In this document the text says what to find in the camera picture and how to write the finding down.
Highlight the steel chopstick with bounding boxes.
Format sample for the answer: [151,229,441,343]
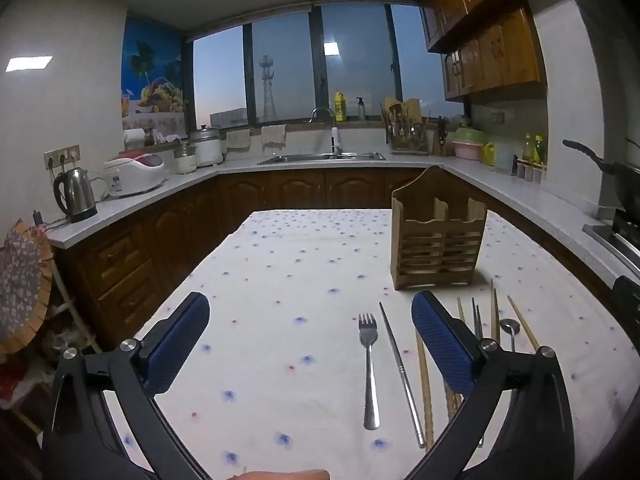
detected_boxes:
[378,302,426,450]
[472,297,484,340]

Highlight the steel spoon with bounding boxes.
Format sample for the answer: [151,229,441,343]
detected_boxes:
[499,318,521,352]

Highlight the steel fork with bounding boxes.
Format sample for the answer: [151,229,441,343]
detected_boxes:
[358,313,381,430]

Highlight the wooden utensil holder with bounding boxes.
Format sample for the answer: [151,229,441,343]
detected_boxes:
[390,167,487,290]

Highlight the white floral tablecloth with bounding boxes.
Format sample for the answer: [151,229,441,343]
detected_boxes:
[156,209,639,479]

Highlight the white red rice cooker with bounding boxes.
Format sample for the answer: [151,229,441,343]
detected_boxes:
[102,153,166,197]

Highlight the steel electric kettle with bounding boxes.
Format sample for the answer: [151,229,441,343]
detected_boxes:
[53,168,98,223]

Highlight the white plastic jug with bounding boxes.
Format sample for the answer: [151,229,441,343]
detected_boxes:
[482,142,515,174]

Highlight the pink green basin stack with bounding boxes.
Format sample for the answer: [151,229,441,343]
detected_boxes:
[451,127,486,160]

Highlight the white pot with lid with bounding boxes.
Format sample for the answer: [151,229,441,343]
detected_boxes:
[190,125,224,168]

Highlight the steel sink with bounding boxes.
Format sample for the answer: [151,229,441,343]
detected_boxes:
[258,152,386,166]

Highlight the chrome faucet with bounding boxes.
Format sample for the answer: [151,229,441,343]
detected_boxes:
[308,106,342,157]

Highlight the dish drying rack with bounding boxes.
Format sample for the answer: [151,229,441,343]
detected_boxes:
[381,98,428,155]

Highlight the black wok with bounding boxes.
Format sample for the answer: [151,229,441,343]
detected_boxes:
[562,139,640,224]

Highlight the fruit beach poster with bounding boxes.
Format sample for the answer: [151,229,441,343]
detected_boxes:
[120,15,186,138]

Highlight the yellow detergent bottle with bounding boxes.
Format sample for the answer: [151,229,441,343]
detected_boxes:
[334,90,347,122]

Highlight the upper wooden cabinets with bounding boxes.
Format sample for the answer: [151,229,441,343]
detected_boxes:
[414,0,546,103]

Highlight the wall power socket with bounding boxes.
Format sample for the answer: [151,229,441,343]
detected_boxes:
[43,144,81,171]

